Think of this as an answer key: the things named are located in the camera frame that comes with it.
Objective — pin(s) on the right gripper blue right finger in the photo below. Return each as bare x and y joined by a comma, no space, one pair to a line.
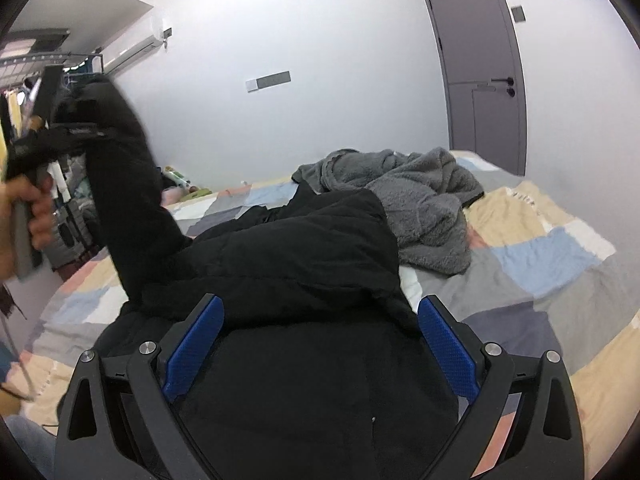
454,346

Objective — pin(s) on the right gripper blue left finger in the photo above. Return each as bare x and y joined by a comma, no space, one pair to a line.
185,346

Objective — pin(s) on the black puffer jacket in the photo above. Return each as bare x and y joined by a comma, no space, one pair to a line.
320,370

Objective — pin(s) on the left hand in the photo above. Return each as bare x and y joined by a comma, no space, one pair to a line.
20,189

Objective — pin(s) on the patchwork bed quilt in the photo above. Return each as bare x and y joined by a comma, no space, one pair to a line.
539,279

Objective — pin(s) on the pink cloth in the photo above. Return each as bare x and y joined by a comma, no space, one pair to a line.
172,195

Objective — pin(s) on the green cushion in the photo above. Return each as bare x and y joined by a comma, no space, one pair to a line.
200,192

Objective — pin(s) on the white air conditioner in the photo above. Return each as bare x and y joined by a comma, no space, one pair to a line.
137,41

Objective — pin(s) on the blue denim jeans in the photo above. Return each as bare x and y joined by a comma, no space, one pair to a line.
37,443

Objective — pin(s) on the grey fleece robe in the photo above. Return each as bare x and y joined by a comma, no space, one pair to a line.
424,197

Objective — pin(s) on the grey door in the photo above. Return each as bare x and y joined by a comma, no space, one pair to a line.
476,42

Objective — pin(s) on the grey wall switch panel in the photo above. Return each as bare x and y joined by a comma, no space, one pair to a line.
268,81

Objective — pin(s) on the black door handle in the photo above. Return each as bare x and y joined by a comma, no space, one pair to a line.
508,82

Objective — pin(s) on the small grey wall switch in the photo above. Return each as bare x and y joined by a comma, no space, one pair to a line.
518,14

